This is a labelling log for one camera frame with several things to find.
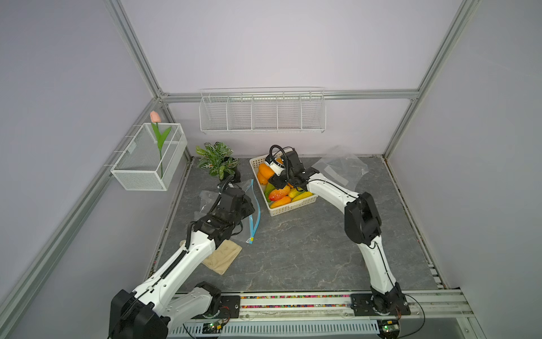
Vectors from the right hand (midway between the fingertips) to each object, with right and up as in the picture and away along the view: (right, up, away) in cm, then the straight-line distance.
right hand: (274, 171), depth 97 cm
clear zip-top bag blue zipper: (-9, -21, -19) cm, 30 cm away
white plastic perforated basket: (-11, +4, +15) cm, 19 cm away
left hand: (-9, -12, -18) cm, 23 cm away
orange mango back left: (-4, 0, -4) cm, 5 cm away
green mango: (+9, -10, +2) cm, 14 cm away
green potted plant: (-23, +5, -12) cm, 27 cm away
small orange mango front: (+3, -14, 0) cm, 14 cm away
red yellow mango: (+1, -10, -2) cm, 11 cm away
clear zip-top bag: (+32, +3, +8) cm, 34 cm away
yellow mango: (+13, -11, +2) cm, 18 cm away
